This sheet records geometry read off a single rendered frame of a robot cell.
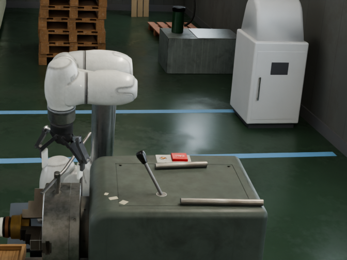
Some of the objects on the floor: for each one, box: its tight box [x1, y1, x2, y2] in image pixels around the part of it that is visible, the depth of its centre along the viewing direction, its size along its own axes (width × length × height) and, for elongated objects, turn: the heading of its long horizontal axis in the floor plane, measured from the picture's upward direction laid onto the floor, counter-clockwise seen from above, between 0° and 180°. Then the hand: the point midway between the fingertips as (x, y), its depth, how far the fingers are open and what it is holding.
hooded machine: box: [230, 0, 309, 128], centre depth 667 cm, size 66×56×130 cm
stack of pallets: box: [38, 0, 107, 65], centre depth 886 cm, size 130×90×93 cm
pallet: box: [148, 22, 197, 36], centre depth 1056 cm, size 115×79×10 cm
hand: (62, 169), depth 222 cm, fingers open, 13 cm apart
